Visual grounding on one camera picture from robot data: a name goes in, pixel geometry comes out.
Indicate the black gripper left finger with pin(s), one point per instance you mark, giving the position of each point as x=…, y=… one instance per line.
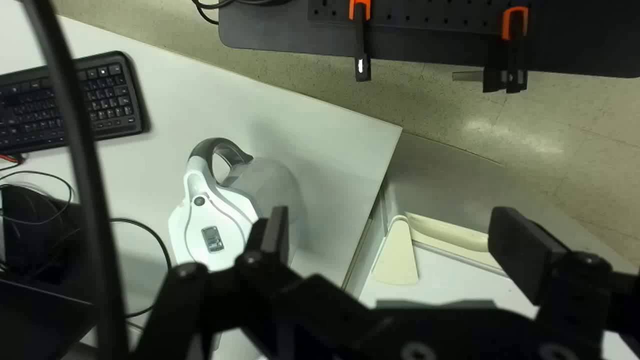
x=275, y=233

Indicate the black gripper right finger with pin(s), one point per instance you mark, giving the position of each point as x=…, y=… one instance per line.
x=526, y=250

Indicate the white water filter pitcher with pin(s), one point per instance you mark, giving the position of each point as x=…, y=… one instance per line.
x=213, y=213

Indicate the black pegboard work cart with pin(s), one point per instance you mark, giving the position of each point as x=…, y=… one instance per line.
x=433, y=27

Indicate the black computer keyboard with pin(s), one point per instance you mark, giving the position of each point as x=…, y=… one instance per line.
x=66, y=101

